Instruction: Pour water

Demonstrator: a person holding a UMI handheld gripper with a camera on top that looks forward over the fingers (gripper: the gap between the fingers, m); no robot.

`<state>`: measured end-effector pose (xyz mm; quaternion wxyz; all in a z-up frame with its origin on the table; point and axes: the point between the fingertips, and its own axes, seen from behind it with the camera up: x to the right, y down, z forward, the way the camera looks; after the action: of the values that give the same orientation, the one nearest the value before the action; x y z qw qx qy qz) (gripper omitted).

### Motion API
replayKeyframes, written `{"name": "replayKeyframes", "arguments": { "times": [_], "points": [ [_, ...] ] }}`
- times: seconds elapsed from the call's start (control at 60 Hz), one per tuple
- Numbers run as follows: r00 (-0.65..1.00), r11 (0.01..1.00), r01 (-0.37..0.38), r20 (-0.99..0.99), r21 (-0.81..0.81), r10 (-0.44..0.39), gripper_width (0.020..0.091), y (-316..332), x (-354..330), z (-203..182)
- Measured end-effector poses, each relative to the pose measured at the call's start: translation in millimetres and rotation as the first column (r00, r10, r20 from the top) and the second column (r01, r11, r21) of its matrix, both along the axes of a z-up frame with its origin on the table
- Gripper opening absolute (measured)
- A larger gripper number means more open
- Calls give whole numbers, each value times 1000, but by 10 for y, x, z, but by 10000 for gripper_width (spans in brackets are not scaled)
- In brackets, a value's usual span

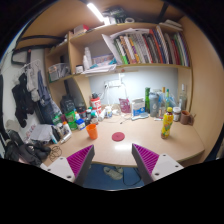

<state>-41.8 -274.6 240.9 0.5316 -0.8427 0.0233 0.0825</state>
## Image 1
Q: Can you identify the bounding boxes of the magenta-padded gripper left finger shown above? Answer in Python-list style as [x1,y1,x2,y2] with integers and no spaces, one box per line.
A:
[39,144,96,188]

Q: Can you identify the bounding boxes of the orange plastic cup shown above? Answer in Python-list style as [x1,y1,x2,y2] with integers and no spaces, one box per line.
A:
[85,123,99,141]

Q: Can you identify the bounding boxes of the magenta snack pouch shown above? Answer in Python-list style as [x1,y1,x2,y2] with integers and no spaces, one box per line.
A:
[118,97,132,114]

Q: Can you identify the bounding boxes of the silver tube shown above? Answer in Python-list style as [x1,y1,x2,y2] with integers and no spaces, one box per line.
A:
[59,131,73,145]

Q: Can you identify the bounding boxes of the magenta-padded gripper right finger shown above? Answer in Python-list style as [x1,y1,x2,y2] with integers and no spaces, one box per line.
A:
[131,143,185,186]

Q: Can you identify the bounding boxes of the large black jug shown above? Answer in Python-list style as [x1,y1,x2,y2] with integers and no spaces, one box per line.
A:
[59,94,77,114]

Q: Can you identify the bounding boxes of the brown ceramic mug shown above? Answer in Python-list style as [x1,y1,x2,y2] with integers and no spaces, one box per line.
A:
[180,110,196,126]

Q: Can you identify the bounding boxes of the tall green bottle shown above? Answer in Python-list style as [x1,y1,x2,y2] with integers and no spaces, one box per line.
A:
[144,87,152,114]

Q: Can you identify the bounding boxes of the grey shaker bottle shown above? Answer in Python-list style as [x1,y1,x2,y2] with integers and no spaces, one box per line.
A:
[148,92,160,118]

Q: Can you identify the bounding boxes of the clear bottle green cap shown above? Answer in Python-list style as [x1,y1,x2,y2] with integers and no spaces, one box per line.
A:
[165,88,171,108]

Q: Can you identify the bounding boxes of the brown jar with white lid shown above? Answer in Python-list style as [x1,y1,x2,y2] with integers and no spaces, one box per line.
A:
[172,106,182,123]

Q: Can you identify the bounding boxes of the long ceiling light tube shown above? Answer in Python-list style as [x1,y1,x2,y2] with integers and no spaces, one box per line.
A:
[86,2,106,24]

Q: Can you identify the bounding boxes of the small white pill bottle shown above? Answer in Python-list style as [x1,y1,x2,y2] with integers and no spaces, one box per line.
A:
[104,105,114,119]

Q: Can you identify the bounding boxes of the white paper sheets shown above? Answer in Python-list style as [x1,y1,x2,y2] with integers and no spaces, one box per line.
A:
[29,123,55,143]

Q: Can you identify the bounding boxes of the red and white canister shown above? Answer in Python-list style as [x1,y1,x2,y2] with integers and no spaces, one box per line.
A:
[90,97,102,115]

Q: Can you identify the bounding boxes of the black bag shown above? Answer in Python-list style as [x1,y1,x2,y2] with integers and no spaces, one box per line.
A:
[2,129,52,168]

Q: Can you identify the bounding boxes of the yellow drink bottle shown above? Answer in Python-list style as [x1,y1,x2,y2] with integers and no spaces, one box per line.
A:
[160,106,175,140]

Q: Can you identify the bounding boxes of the dark jar green lid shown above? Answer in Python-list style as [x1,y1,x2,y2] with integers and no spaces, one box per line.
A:
[89,110,100,125]

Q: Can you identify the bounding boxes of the small blue box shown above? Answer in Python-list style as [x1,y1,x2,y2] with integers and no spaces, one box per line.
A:
[75,118,87,131]

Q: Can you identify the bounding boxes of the light blue hairbrush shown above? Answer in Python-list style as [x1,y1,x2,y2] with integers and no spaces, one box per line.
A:
[131,112,150,121]

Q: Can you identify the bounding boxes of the white and blue carton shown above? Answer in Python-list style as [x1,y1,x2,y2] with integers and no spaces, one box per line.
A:
[131,97,146,118]

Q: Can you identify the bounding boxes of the white wall power outlet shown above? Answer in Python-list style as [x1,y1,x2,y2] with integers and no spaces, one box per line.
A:
[103,79,123,89]

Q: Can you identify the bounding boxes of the dark hanging clothes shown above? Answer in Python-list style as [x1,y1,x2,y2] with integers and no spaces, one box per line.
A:
[11,59,52,128]

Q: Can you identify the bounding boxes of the black coiled cable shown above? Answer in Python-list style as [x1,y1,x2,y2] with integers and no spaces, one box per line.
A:
[48,144,63,162]

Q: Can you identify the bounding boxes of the wooden shelf unit with books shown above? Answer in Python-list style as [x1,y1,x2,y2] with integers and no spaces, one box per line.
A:
[43,18,194,113]

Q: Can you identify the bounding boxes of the flat round red coaster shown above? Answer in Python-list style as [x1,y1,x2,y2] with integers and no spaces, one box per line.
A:
[111,131,126,142]

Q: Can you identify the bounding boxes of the green pouch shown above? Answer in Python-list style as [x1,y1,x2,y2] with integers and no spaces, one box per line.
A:
[64,109,79,131]

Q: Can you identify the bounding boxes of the white bar desk lamp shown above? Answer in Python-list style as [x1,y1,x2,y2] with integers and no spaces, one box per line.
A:
[118,72,130,100]

